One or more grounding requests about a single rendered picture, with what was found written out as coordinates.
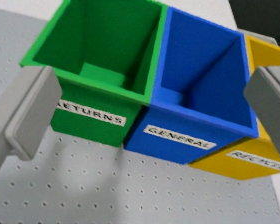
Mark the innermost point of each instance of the green bin labelled returns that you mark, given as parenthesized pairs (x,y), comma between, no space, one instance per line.
(105,54)

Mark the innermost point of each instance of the yellow recycling bin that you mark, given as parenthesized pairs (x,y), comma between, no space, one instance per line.
(249,158)

